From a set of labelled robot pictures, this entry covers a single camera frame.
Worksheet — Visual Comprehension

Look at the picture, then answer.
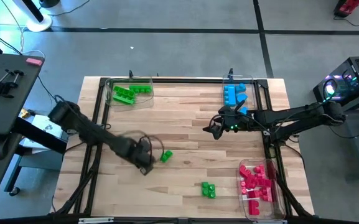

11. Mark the white stand base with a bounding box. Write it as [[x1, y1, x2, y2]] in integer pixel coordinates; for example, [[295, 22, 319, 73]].
[[11, 0, 54, 33]]

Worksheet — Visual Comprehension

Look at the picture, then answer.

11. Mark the silver metal bracket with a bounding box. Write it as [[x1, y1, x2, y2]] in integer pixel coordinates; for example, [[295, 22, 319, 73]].
[[78, 217, 114, 224]]

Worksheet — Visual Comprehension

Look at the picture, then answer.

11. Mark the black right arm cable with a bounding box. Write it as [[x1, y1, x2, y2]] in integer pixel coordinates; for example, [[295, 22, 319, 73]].
[[233, 98, 246, 115]]

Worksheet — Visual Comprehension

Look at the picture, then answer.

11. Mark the black clamp tool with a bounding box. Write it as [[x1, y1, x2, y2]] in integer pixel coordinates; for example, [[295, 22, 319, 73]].
[[0, 68, 27, 100]]

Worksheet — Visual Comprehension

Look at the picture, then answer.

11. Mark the pink rectangular block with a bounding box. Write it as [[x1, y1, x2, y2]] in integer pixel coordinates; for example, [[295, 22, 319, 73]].
[[26, 57, 44, 67]]

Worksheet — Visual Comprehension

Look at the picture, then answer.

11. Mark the black round base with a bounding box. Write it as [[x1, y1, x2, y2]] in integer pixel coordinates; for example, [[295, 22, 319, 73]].
[[38, 0, 61, 9]]

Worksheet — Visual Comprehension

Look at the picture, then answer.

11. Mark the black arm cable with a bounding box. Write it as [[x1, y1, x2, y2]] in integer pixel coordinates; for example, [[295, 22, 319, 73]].
[[135, 133, 165, 156], [233, 98, 246, 115]]

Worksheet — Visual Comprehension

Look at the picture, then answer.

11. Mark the clear plastic bin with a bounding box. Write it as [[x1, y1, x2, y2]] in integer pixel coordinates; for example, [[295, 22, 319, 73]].
[[235, 158, 287, 222], [103, 75, 155, 110], [221, 73, 259, 119]]

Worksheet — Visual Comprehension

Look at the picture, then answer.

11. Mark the blue four-stud block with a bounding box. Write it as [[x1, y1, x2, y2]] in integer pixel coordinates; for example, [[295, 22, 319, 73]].
[[224, 85, 236, 107]]

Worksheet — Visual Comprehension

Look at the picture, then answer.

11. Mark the white paper booklet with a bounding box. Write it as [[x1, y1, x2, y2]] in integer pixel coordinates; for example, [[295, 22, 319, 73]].
[[20, 114, 70, 150]]

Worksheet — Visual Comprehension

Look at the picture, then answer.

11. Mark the white floor cable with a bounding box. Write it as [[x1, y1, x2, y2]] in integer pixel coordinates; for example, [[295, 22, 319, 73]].
[[0, 0, 47, 59]]

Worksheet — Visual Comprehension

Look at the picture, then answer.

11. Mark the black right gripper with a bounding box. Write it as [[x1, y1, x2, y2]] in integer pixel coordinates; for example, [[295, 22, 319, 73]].
[[202, 106, 256, 140]]

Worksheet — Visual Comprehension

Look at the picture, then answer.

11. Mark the black aluminium table frame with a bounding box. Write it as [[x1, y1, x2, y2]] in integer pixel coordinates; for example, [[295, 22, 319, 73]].
[[51, 76, 315, 218]]

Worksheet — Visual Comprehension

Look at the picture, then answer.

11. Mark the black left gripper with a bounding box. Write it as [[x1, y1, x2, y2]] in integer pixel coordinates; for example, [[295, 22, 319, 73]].
[[121, 136, 163, 175]]

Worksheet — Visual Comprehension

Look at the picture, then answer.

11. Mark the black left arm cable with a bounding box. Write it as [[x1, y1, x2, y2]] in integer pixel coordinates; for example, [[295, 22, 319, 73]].
[[135, 133, 165, 156]]

